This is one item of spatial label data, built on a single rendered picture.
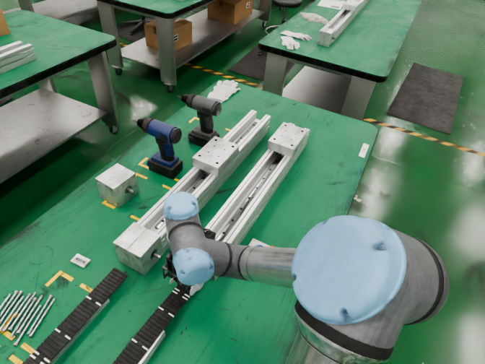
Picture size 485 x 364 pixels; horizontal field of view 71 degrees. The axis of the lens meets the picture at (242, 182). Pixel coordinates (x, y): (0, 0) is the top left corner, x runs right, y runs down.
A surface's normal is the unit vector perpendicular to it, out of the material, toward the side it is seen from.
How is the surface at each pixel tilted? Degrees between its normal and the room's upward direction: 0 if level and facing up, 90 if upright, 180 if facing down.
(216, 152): 0
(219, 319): 0
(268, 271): 72
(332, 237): 50
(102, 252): 0
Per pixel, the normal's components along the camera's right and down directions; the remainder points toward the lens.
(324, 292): -0.67, -0.44
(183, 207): 0.07, -0.74
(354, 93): -0.46, 0.58
